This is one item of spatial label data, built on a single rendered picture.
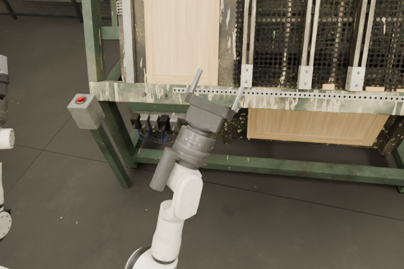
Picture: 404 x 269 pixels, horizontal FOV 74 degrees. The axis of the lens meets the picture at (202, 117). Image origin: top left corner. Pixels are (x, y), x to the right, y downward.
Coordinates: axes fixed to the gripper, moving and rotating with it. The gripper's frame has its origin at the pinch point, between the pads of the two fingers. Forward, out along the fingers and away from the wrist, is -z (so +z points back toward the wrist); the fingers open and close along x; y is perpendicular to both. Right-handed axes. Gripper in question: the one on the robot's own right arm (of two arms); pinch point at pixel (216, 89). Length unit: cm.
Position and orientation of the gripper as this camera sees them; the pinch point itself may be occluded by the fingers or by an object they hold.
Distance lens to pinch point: 63.9
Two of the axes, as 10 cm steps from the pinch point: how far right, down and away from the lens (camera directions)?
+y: 1.2, 0.0, 9.9
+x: -9.1, -3.9, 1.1
